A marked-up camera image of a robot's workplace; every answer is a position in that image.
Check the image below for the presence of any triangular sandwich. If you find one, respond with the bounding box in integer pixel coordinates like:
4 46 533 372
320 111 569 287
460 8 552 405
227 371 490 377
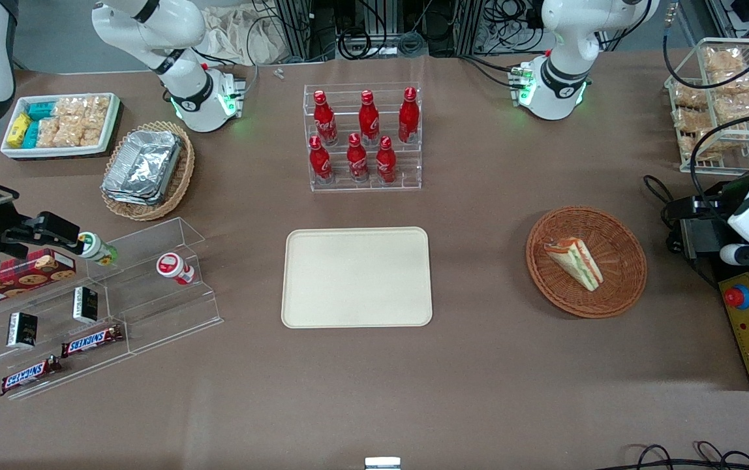
543 238 604 292

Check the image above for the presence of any brown round wicker basket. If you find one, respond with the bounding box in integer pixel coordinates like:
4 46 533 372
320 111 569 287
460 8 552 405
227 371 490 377
526 206 648 319

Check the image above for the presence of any white rectangular snack tray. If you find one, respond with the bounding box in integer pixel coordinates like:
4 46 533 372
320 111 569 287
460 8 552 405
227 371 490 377
0 93 121 159

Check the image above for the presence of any light oval wicker basket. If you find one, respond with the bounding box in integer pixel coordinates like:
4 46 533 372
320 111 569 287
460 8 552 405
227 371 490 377
100 121 195 221

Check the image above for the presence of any cream plastic tray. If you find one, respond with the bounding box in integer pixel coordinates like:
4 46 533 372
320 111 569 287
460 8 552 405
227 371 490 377
281 227 434 328

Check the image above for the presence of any black table appliance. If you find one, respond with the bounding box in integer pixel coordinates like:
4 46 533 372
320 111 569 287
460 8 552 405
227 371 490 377
678 215 731 275

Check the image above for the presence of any small green labelled bottle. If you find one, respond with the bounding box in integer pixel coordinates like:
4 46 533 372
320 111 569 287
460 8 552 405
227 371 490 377
78 232 118 266

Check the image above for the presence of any red plaid cookie box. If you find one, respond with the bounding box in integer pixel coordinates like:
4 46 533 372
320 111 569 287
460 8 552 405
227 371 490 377
0 248 77 311

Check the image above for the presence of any bagged fried snack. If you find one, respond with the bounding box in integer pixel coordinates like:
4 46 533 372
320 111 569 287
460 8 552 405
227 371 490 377
673 106 718 133
711 69 749 95
703 47 746 72
714 91 749 123
671 83 708 110
678 129 721 161

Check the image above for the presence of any small black box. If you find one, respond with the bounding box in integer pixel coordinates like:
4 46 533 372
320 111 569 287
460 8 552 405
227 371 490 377
73 286 99 324
7 312 38 349

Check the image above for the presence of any clear bag of crackers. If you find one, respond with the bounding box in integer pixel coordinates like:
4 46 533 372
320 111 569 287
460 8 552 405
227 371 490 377
55 117 85 148
37 117 61 148
84 97 112 129
53 98 87 119

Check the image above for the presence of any aluminium foil container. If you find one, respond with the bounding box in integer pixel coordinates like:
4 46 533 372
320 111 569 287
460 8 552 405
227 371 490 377
102 129 183 206

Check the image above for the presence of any yellow snack packet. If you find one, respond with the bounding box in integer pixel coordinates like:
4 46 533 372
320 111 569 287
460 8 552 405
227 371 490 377
7 112 33 148

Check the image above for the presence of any Snickers chocolate bar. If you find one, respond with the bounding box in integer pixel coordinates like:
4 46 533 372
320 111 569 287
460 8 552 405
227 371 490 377
61 324 124 358
1 356 62 396

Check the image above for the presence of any small red labelled bottle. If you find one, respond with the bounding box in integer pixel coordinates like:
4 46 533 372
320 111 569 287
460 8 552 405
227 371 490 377
156 253 196 286

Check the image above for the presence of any clear acrylic step shelf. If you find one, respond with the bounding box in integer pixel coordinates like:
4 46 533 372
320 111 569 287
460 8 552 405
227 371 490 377
0 261 134 401
97 217 224 356

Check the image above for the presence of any beige cloth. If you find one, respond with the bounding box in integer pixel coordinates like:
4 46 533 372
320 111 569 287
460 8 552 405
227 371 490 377
202 7 290 66

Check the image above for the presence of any clear acrylic bottle rack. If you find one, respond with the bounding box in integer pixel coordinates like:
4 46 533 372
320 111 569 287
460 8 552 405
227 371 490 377
303 83 423 192

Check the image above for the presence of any red cola bottle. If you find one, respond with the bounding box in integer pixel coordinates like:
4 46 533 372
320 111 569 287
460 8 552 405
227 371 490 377
313 90 339 146
358 90 380 146
375 136 397 183
346 133 370 183
398 87 420 144
309 136 333 183

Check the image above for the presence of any black appliance cable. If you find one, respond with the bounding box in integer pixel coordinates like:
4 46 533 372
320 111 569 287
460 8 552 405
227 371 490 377
642 175 683 255

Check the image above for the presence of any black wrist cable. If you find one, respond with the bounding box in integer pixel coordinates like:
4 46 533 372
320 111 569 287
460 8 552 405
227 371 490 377
690 108 749 198

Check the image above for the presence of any white wire rack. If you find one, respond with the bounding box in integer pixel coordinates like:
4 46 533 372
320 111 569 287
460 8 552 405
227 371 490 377
665 37 749 175

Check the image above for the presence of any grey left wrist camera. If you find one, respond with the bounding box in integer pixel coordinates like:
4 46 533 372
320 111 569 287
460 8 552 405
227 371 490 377
719 243 749 267

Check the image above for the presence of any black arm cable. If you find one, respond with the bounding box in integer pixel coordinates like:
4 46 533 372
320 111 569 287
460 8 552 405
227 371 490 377
663 0 749 91

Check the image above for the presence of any black base cable bundle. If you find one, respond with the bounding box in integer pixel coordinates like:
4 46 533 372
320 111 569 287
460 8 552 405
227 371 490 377
456 54 525 89

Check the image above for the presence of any black looped floor cable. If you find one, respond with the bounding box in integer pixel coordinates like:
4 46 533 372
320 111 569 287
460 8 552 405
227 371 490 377
609 441 749 470

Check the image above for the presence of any coiled grey cable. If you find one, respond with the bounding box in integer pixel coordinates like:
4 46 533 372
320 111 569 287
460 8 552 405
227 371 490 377
397 31 425 57

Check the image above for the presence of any coiled black cable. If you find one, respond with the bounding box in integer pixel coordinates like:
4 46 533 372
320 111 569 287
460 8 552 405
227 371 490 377
339 27 373 61

